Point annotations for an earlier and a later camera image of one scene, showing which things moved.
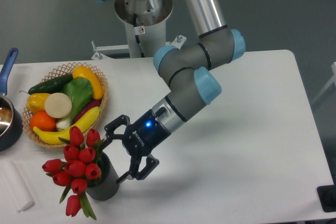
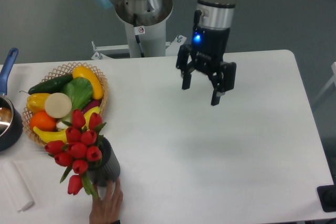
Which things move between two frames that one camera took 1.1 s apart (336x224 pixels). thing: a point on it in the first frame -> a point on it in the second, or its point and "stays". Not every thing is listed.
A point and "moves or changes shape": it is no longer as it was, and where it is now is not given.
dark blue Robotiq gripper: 142,137 -> 209,44
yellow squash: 83,72 stays
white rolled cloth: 15,187 stays
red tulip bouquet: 82,162 moves or changes shape
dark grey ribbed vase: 106,187 -> 105,170
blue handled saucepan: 11,121 stays
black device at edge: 327,196 stays
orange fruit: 41,120 stays
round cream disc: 58,105 stays
